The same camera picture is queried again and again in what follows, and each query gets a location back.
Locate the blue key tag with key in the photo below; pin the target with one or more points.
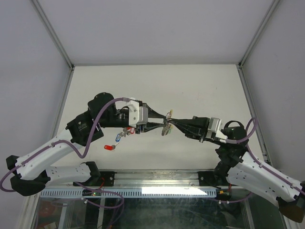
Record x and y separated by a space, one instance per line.
118 137

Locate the aluminium frame post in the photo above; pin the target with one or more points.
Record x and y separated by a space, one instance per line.
259 31
51 31

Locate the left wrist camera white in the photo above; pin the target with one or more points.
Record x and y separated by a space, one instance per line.
138 114

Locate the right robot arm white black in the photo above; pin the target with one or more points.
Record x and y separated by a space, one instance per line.
240 167

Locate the red key tag white label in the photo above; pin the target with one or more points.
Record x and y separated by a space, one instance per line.
130 131

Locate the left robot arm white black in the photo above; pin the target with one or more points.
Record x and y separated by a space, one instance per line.
35 171

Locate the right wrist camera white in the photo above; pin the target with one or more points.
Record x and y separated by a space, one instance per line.
214 130

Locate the silver key pair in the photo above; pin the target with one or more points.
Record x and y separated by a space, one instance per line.
125 132

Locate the red key tag with key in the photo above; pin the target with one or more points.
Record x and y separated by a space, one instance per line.
111 147

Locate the aluminium mounting rail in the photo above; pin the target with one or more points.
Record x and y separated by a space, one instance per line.
143 177

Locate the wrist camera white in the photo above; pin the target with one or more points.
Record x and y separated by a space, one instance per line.
214 130
138 114

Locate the right aluminium frame post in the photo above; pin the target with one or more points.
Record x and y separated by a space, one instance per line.
259 31

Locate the grey slotted cable duct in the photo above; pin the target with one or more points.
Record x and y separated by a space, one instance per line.
145 192

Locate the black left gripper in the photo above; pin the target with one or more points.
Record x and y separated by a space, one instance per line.
149 126

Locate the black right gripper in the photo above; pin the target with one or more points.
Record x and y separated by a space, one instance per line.
195 128

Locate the left aluminium frame post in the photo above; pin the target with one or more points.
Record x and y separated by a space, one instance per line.
51 31

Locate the large grey keyring yellow handle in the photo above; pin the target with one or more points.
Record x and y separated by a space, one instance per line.
167 126

